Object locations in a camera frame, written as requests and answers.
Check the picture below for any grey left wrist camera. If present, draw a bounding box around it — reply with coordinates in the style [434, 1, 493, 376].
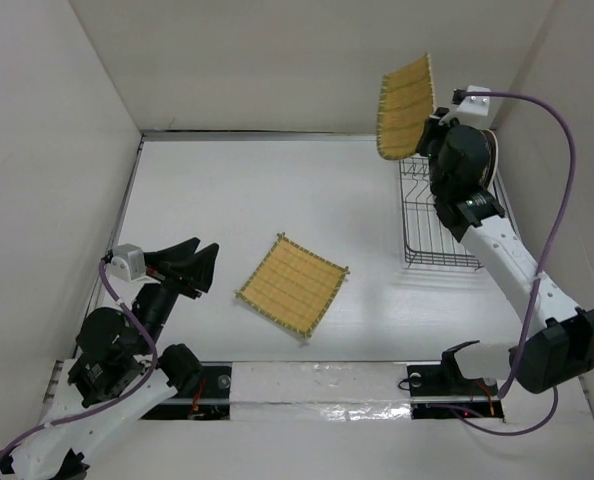
[103, 243, 146, 283]

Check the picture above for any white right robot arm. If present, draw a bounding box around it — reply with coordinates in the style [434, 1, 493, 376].
[416, 108, 594, 394]

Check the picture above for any red and teal floral plate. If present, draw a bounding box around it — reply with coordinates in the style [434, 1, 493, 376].
[481, 129, 499, 190]

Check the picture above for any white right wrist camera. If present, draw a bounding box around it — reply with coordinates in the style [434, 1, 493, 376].
[451, 85, 491, 122]

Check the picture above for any grey wire dish rack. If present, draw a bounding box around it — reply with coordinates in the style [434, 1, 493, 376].
[399, 155, 481, 271]

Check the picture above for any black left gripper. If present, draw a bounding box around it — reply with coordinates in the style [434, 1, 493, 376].
[135, 236, 219, 352]

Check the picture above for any rounded bamboo tray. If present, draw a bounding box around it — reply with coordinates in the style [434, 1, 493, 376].
[376, 52, 435, 161]

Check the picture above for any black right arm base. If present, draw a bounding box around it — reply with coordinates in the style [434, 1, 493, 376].
[398, 360, 504, 420]

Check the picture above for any square bamboo mat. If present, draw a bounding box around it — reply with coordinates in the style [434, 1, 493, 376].
[235, 232, 350, 339]

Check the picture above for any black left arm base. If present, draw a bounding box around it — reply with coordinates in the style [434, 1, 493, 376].
[141, 363, 232, 421]

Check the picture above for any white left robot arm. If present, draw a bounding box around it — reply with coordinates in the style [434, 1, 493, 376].
[0, 237, 219, 479]

